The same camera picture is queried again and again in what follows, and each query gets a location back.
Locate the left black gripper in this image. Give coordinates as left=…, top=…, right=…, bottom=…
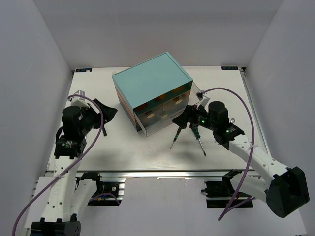
left=79, top=98, right=117, bottom=136

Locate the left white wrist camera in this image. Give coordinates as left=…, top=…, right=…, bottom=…
left=68, top=90, right=90, bottom=108

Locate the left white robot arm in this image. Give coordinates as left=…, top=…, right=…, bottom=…
left=30, top=95, right=117, bottom=236

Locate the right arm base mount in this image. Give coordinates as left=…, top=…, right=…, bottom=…
left=200, top=170, right=253, bottom=209

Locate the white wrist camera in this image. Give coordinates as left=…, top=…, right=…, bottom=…
left=196, top=92, right=210, bottom=108
left=68, top=90, right=90, bottom=108

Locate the clear bottom drawer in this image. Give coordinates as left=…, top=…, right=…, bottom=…
left=135, top=82, right=199, bottom=136

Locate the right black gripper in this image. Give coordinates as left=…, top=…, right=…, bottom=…
left=172, top=103, right=217, bottom=131

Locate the aluminium table edge rail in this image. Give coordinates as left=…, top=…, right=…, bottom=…
left=46, top=169, right=264, bottom=178

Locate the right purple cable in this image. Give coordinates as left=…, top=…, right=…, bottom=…
left=201, top=88, right=256, bottom=221

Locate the large green flathead screwdriver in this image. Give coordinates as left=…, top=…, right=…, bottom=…
left=191, top=125, right=207, bottom=156

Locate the small precision screwdriver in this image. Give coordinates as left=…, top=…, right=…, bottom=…
left=102, top=125, right=107, bottom=137
left=170, top=127, right=182, bottom=149

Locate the small precision screwdriver left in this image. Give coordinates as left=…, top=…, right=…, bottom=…
left=102, top=125, right=107, bottom=137

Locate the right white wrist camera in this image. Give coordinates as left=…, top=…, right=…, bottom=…
left=196, top=92, right=210, bottom=108

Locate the small precision screwdriver centre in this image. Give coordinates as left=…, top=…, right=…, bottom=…
left=170, top=127, right=182, bottom=149

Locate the teal drawer cabinet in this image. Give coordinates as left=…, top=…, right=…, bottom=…
left=112, top=52, right=193, bottom=131

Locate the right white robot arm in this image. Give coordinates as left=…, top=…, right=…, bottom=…
left=173, top=101, right=310, bottom=218

